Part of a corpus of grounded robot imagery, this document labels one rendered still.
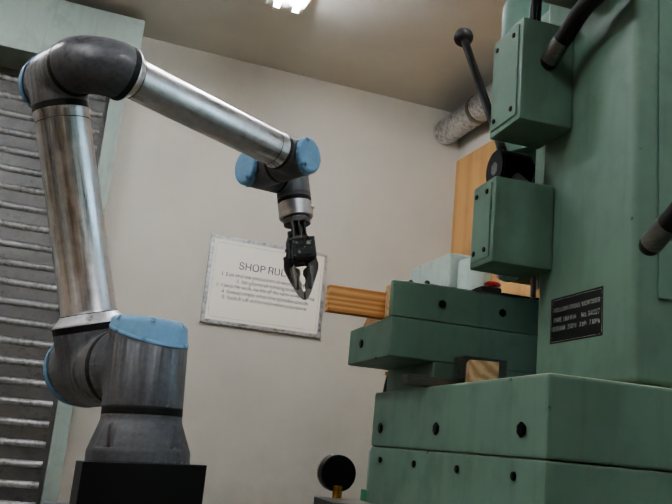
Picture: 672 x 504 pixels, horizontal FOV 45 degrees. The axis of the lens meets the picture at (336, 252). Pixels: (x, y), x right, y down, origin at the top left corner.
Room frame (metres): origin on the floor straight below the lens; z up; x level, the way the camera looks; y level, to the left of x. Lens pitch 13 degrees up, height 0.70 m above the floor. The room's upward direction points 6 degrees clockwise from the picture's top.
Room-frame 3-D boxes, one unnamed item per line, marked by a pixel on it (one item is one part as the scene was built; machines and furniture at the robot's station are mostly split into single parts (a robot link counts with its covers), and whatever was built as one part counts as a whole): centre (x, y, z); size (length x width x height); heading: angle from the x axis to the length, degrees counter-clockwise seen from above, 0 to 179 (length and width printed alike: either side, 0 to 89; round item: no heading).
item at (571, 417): (1.19, -0.37, 0.76); 0.57 x 0.45 x 0.09; 15
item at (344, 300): (1.29, -0.26, 0.92); 0.56 x 0.02 x 0.04; 105
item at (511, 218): (1.09, -0.24, 1.02); 0.09 x 0.07 x 0.12; 105
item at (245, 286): (4.20, 0.34, 1.48); 0.64 x 0.02 x 0.46; 109
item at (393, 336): (1.42, -0.34, 0.87); 0.61 x 0.30 x 0.06; 105
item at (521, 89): (1.07, -0.25, 1.22); 0.09 x 0.08 x 0.15; 15
